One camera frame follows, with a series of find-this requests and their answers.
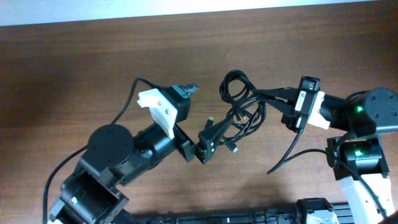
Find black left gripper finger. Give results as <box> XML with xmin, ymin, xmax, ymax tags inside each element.
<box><xmin>180</xmin><ymin>83</ymin><xmax>199</xmax><ymax>96</ymax></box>
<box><xmin>195</xmin><ymin>117</ymin><xmax>233</xmax><ymax>164</ymax></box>

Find camera cable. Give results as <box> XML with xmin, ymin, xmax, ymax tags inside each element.
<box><xmin>266</xmin><ymin>127</ymin><xmax>389</xmax><ymax>222</ymax></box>
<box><xmin>42</xmin><ymin>77</ymin><xmax>159</xmax><ymax>224</ymax></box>

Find left camera cable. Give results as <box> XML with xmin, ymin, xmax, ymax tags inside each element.
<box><xmin>42</xmin><ymin>77</ymin><xmax>159</xmax><ymax>224</ymax></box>

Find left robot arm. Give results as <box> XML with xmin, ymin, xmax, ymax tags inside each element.
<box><xmin>42</xmin><ymin>83</ymin><xmax>233</xmax><ymax>223</ymax></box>

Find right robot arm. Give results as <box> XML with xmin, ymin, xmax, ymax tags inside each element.
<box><xmin>254</xmin><ymin>77</ymin><xmax>397</xmax><ymax>223</ymax></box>

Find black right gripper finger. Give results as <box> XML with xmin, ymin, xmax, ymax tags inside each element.
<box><xmin>254</xmin><ymin>87</ymin><xmax>300</xmax><ymax>101</ymax></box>
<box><xmin>265</xmin><ymin>99</ymin><xmax>294</xmax><ymax>120</ymax></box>

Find right camera cable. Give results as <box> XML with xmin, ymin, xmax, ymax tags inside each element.
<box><xmin>266</xmin><ymin>127</ymin><xmax>389</xmax><ymax>222</ymax></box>

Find black usb cable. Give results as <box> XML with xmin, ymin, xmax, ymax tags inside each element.
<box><xmin>203</xmin><ymin>69</ymin><xmax>267</xmax><ymax>153</ymax></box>

